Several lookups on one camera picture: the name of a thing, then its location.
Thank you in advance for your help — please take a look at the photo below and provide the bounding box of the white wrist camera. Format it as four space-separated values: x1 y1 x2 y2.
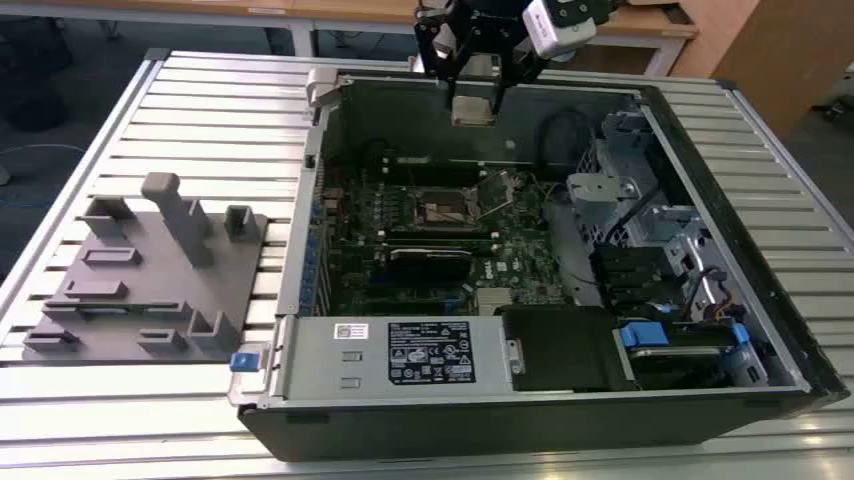
521 0 612 60

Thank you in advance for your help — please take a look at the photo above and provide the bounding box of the wooden desk white frame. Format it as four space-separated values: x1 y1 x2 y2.
292 0 700 77

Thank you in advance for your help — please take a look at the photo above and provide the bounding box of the wooden cabinet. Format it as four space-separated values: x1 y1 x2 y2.
669 0 854 147

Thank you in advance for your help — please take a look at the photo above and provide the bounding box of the hard disk in blue carrier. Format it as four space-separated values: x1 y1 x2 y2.
611 321 729 391

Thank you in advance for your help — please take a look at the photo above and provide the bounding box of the coloured wire bundle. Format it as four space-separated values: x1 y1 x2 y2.
705 293 743 322

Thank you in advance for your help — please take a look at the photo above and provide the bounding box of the black graphics card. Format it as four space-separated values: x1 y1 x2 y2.
388 246 476 287

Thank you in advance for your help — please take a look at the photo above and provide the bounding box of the metal socket cover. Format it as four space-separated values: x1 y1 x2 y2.
469 172 529 220

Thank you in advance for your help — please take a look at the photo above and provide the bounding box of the black curved cable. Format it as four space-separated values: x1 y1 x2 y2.
603 184 661 247

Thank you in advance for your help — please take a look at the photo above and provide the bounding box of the silver power supply unit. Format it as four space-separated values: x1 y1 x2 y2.
262 314 529 401

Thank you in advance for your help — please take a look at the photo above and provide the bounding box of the black rating label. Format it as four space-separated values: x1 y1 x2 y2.
386 321 477 385

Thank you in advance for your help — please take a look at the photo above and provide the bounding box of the black fan shroud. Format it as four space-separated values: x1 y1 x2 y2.
497 305 640 395

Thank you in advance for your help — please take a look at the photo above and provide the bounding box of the green RAM stick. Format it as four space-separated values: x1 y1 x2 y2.
77 304 149 316

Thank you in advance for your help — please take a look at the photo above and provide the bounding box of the black PC case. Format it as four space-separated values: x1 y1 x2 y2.
225 67 852 464

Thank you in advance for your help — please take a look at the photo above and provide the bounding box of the silver CPU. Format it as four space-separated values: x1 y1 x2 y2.
450 95 496 127

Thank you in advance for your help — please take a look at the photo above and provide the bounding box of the grey case latch handle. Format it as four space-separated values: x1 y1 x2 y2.
304 68 342 110

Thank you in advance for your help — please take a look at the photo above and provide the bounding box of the green motherboard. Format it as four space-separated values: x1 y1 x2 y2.
317 164 583 319

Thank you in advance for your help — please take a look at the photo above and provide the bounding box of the black disk bay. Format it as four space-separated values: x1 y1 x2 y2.
589 244 688 315

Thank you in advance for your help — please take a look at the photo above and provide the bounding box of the silver metal bracket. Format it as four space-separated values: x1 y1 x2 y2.
564 172 643 206

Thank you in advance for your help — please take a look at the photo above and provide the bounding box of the blue floor cable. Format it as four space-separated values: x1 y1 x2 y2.
0 142 89 207

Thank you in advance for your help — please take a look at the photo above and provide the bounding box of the silver chipset heatsink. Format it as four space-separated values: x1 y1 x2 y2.
474 287 516 307

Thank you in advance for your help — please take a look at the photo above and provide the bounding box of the grey parts rack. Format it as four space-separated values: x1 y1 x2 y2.
19 172 270 362

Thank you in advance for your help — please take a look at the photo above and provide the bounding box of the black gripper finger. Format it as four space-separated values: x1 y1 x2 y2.
492 33 556 113
412 17 462 110

